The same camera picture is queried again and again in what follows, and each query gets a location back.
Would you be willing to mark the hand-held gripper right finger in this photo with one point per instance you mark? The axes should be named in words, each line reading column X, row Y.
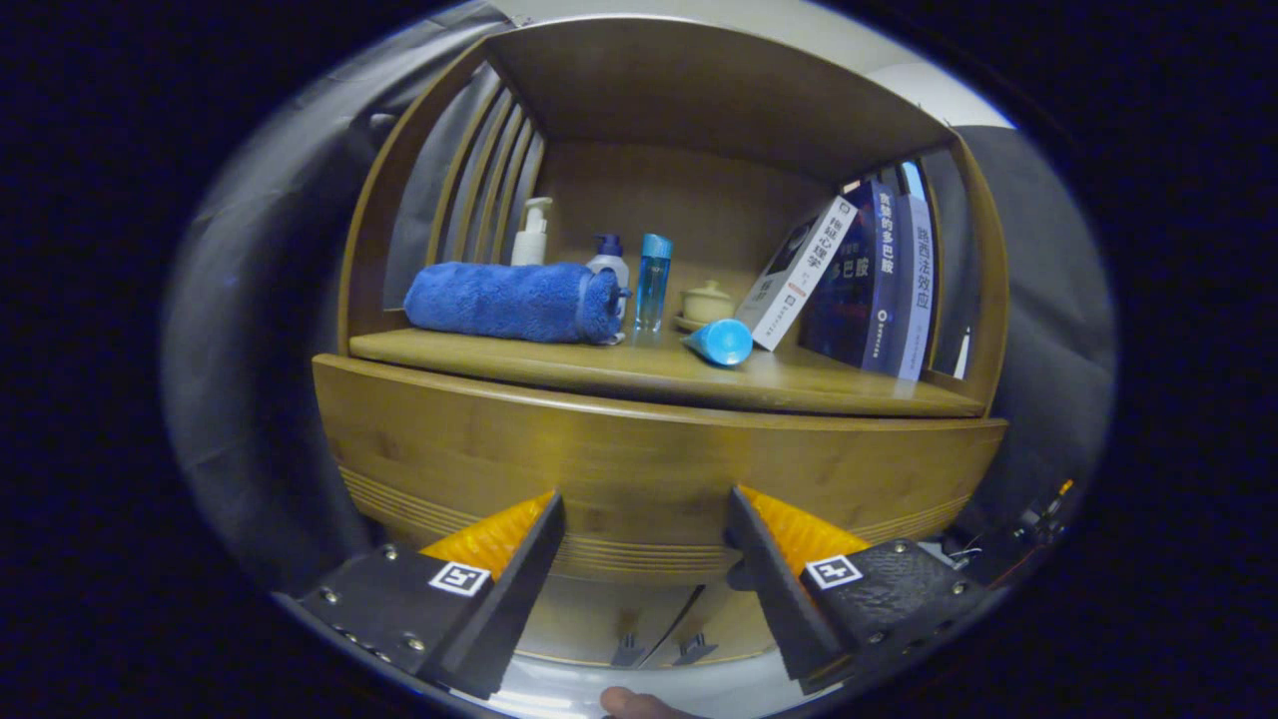
column 784, row 609

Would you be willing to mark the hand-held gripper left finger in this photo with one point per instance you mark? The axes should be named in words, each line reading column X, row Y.
column 509, row 609

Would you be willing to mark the black round drawer knob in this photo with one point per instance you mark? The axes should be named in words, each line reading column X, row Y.
column 737, row 576

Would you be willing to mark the wooden drawer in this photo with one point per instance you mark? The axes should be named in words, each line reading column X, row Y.
column 649, row 469

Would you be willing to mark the light blue tube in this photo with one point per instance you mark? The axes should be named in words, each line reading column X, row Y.
column 724, row 343

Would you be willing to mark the wooden cabinet door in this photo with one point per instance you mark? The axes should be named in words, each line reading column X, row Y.
column 719, row 624
column 589, row 619

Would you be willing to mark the wooden countertop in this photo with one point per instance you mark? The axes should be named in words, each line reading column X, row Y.
column 599, row 364

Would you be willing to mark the wooden cabinet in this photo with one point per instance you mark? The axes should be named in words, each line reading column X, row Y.
column 699, row 90

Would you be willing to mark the black and orange device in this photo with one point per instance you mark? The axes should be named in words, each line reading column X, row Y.
column 1038, row 519

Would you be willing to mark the blue folded towel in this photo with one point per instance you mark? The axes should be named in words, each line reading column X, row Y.
column 499, row 300

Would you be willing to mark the beige lidded tea cup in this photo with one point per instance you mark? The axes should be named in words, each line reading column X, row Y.
column 707, row 303

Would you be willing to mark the dark blue book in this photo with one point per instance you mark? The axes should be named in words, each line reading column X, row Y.
column 859, row 290

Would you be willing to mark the white book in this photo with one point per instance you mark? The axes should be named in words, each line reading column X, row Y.
column 799, row 275

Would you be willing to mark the pale blue book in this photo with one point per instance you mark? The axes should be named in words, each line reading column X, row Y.
column 917, row 290

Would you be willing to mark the clear blue bottle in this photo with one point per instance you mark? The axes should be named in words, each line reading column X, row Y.
column 654, row 285

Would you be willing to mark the white bottle with blue cap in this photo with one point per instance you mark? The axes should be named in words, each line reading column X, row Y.
column 609, row 262

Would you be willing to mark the white pump bottle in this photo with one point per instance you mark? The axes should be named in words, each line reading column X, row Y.
column 529, row 245

